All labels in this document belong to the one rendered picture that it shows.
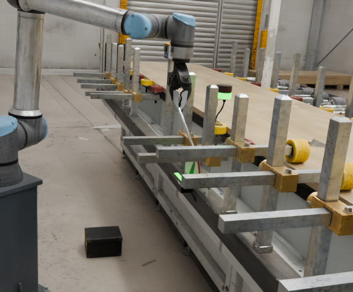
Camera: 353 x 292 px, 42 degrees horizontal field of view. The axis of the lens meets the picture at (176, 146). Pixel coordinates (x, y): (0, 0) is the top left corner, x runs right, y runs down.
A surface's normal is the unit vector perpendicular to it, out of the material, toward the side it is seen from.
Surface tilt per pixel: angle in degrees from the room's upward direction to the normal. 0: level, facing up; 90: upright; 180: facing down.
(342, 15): 90
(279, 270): 0
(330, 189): 90
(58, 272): 0
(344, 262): 90
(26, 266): 90
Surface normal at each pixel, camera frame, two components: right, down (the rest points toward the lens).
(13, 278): 0.81, 0.22
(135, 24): -0.23, 0.26
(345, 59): -0.91, 0.05
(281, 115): 0.30, 0.29
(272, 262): 0.07, -0.96
